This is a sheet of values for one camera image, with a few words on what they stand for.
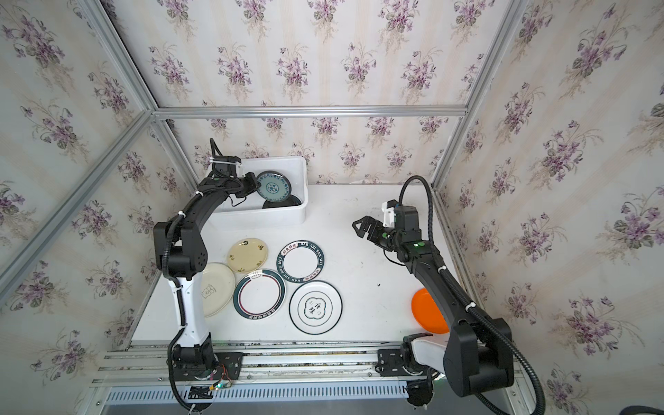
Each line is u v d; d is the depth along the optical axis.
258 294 0.87
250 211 0.94
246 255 0.98
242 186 0.77
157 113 0.93
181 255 0.57
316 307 0.84
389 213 0.75
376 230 0.72
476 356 0.40
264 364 0.75
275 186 1.04
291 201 1.11
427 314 0.83
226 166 0.80
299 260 0.96
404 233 0.63
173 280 0.57
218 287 0.88
